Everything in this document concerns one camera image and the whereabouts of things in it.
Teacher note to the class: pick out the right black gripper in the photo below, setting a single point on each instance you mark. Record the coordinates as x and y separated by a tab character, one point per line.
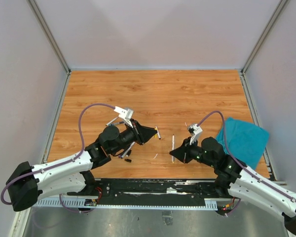
180	153

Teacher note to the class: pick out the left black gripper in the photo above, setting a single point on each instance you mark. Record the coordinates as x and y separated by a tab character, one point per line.
142	134

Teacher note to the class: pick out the white marker yellow end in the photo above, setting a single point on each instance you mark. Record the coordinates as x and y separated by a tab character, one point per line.
173	147

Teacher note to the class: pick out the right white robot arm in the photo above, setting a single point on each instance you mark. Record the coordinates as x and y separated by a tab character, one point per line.
236	179

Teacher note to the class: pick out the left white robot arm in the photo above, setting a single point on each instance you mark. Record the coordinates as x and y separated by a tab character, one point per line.
72	175

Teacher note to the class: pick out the white pen black end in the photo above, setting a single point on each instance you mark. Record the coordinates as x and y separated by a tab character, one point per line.
158	133

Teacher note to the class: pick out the white pen black tip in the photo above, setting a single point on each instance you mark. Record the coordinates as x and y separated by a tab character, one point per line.
124	154

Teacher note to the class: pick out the white pen dark barrel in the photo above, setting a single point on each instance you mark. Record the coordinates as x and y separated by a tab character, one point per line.
114	122

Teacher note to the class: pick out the teal cloth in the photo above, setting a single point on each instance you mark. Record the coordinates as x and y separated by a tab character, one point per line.
245	140

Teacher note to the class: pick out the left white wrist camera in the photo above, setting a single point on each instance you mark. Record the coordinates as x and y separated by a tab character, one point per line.
125	115

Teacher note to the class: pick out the grey slotted cable duct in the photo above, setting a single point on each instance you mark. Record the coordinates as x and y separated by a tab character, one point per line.
88	203

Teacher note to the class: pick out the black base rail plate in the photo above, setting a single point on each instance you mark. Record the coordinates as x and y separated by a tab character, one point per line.
156	191

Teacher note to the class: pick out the left aluminium frame post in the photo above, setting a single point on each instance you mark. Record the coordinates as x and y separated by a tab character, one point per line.
48	33

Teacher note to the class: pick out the aluminium frame post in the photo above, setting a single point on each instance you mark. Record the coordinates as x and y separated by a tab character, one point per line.
282	4
48	33

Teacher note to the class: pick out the right aluminium frame post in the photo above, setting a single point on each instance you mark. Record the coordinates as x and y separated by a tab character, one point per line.
282	4

